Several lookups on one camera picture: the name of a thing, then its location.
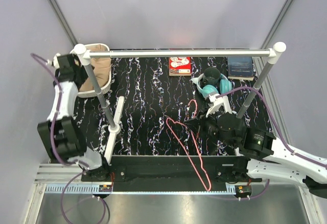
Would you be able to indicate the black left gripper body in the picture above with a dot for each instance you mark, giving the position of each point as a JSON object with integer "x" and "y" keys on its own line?
{"x": 83, "y": 73}

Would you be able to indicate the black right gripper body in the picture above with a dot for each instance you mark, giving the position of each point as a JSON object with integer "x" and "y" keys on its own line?
{"x": 208, "y": 125}

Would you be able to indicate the beige t shirt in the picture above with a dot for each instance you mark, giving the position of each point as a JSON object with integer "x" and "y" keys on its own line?
{"x": 101, "y": 68}

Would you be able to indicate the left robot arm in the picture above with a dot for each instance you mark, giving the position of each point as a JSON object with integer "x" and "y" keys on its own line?
{"x": 63, "y": 140}

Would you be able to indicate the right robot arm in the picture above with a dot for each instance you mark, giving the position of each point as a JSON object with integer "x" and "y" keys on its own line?
{"x": 268, "y": 156}

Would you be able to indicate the white plastic basket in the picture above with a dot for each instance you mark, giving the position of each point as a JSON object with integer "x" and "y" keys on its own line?
{"x": 105, "y": 89}

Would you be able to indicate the teal headphones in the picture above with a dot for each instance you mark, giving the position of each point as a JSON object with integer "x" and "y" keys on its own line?
{"x": 207, "y": 85}

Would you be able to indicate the dark green cup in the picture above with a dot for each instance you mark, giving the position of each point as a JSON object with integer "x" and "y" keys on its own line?
{"x": 211, "y": 76}

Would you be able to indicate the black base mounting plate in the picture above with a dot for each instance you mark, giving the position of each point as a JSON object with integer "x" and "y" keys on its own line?
{"x": 171, "y": 173}

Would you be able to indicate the red book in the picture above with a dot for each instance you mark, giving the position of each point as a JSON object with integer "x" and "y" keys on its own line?
{"x": 180, "y": 66}

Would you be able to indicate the dark blue book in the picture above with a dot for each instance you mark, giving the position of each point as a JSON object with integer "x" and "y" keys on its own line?
{"x": 240, "y": 68}

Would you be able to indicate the white and silver clothes rack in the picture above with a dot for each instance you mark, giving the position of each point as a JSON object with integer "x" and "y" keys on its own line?
{"x": 85, "y": 55}

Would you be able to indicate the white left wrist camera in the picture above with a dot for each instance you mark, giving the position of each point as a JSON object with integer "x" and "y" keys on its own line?
{"x": 54, "y": 61}

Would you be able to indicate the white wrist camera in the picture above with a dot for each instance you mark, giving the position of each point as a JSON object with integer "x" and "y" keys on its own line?
{"x": 216, "y": 102}
{"x": 54, "y": 61}

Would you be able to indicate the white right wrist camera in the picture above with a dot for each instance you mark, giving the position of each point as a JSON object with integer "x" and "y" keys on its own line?
{"x": 216, "y": 102}

